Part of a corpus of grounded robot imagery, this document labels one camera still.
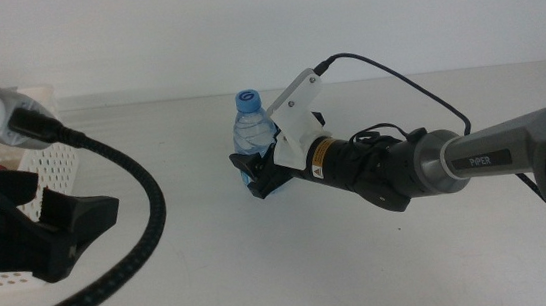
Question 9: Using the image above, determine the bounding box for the black braided left camera cable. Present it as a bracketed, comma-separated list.
[0, 94, 176, 306]

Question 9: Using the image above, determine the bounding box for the clear water bottle blue cap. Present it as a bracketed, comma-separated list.
[228, 87, 283, 197]

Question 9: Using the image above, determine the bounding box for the white perforated plastic basket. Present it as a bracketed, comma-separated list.
[0, 81, 90, 291]

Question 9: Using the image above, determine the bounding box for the black right camera cable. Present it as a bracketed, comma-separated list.
[312, 33, 546, 302]

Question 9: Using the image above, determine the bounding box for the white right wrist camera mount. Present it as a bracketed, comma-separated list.
[263, 66, 331, 170]

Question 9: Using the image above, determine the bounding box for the thin black right gripper cable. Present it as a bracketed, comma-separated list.
[350, 118, 429, 149]

